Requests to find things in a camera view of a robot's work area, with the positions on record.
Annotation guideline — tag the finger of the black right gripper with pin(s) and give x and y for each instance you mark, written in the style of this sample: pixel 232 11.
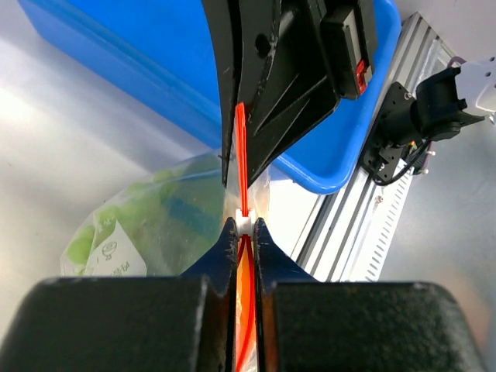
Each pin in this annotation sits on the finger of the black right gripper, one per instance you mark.
pixel 224 22

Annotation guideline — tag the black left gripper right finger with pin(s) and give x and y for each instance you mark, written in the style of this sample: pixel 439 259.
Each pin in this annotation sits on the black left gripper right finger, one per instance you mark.
pixel 308 325

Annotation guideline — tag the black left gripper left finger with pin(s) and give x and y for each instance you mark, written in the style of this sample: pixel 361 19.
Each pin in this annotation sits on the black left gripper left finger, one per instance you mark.
pixel 182 323

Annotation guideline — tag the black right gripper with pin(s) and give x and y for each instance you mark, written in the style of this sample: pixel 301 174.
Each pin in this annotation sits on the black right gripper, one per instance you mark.
pixel 294 54

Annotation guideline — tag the clear zip top bag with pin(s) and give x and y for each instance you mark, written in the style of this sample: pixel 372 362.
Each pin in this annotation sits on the clear zip top bag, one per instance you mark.
pixel 162 217

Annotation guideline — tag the green grape bunch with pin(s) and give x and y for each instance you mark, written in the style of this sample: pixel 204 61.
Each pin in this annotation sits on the green grape bunch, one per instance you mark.
pixel 128 217

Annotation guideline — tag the blue plastic bin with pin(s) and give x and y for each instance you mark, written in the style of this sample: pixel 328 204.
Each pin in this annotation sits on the blue plastic bin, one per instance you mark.
pixel 161 53

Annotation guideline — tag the aluminium frame rail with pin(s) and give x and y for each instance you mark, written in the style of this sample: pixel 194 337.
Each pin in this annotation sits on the aluminium frame rail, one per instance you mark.
pixel 330 246

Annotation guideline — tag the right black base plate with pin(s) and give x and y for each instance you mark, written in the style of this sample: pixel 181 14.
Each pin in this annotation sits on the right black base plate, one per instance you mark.
pixel 395 127

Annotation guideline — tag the white slotted cable duct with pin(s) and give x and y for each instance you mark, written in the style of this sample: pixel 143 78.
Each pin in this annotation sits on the white slotted cable duct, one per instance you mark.
pixel 389 204

